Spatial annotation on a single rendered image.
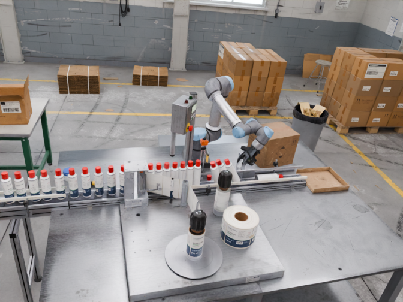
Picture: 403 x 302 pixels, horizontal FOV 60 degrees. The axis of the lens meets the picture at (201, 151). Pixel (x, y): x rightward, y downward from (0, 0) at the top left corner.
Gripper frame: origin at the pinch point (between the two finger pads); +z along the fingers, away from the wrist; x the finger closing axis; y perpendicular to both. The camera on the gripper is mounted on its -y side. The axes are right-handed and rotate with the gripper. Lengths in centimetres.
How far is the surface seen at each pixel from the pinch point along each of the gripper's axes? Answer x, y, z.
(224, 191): -21.1, 31.9, 4.9
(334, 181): 80, 3, -27
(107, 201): -68, 6, 56
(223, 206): -15.3, 32.7, 14.0
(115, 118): -7, -292, 121
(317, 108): 182, -181, -59
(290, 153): 49, -22, -23
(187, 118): -53, 1, -15
